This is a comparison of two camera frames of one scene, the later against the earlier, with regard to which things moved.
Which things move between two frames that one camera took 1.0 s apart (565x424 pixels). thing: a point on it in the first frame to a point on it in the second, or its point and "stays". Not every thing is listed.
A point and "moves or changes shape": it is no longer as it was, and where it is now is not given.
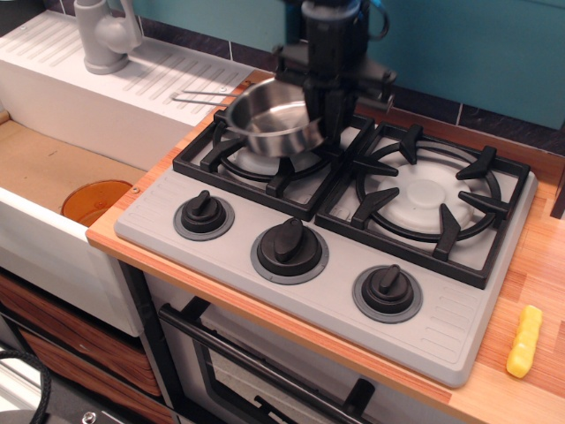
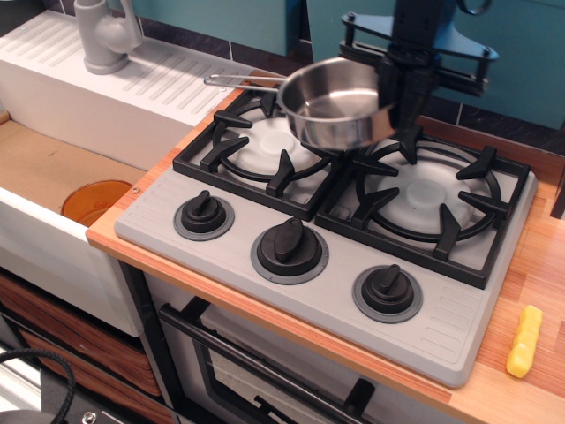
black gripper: x=365 y=79 to x=407 y=69
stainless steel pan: x=271 y=114 moves or changes shape
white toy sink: x=63 y=124 stays
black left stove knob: x=204 y=217 stays
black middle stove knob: x=290 y=254 stays
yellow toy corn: x=520 y=358 stays
